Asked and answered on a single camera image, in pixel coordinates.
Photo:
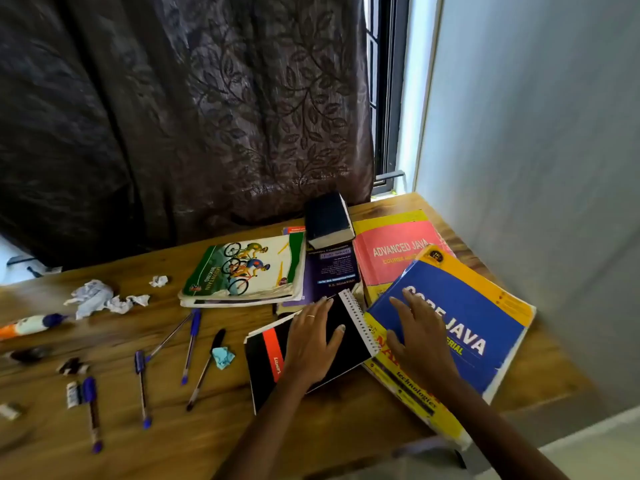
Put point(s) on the person's right hand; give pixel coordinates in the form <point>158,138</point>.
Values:
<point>425,349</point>

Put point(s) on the person's left hand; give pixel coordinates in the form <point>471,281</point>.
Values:
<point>310,349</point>

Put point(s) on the black spiral notebook red label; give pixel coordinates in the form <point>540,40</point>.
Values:
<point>360,342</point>

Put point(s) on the purple yellow thick book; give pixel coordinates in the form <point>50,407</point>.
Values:
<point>335,274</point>

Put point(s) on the blue yellow thick book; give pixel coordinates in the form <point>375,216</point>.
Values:
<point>500,304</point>

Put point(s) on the teal paper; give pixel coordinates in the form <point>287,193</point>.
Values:
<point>222,357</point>

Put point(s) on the white purple notebook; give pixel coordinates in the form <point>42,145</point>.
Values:
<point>235,301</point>

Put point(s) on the red yellow thick book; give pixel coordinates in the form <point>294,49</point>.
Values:
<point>385,264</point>

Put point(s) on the black capped ballpoint pen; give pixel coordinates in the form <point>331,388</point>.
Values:
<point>216,339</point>

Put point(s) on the small dark blue book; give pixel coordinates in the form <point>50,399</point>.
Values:
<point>325,217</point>

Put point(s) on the small white paper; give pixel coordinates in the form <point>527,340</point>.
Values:
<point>159,281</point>

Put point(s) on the twisted white paper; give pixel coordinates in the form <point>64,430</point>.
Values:
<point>120,304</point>

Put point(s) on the large white paper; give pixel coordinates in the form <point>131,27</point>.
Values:
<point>92,294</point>

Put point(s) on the small black white object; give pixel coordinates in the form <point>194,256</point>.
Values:
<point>71,366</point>

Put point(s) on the white cylindrical battery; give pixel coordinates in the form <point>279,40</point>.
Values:
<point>10,411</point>
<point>73,394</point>

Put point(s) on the black lighter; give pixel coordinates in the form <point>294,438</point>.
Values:
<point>30,354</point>

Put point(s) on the orange white glue bottle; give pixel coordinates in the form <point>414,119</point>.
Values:
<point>30,324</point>

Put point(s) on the person's right forearm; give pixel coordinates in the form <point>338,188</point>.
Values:
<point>500,434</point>

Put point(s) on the person's left forearm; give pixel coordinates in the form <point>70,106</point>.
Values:
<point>265,434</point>

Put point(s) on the dark brown leaf-patterned curtain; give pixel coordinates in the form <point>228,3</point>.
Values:
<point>175,119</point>

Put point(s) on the black window frame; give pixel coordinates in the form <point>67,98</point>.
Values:
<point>387,94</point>

